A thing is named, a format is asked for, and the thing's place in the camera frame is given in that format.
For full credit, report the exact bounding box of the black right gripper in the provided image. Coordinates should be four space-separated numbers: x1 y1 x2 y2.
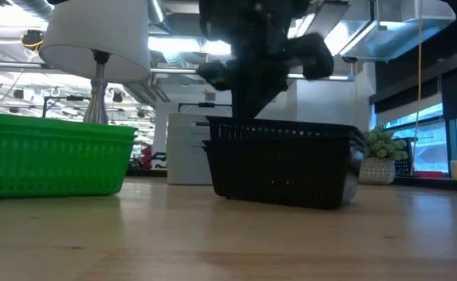
196 33 334 120

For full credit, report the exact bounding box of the white plastic basket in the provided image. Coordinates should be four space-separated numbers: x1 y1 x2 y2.
166 137 214 186
167 125 210 141

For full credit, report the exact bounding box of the green plastic basket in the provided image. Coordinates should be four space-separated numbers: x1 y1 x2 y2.
0 136 135 201
0 131 137 144
0 112 139 137

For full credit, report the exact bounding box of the red background object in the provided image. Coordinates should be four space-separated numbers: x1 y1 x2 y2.
141 144 154 169

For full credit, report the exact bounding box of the green plant in white pot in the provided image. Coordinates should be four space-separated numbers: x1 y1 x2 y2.
359 125 409 186

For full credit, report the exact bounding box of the white shade silver table lamp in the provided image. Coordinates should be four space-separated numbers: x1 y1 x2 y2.
38 0 152 126

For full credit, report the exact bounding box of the black perforated crate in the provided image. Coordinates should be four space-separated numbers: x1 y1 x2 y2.
392 137 416 176

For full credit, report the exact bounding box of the black background stand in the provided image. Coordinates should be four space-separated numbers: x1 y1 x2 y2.
41 94 85 118

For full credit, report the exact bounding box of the black yellow ceiling device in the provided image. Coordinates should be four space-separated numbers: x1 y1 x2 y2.
20 29 45 51

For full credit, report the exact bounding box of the black handle frame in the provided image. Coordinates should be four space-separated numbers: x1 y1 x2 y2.
177 101 233 115

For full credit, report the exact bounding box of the black table frame rail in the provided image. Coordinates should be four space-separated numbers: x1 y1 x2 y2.
125 167 170 179

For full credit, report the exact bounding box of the silver ventilation duct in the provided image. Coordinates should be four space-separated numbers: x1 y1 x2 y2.
323 0 457 62

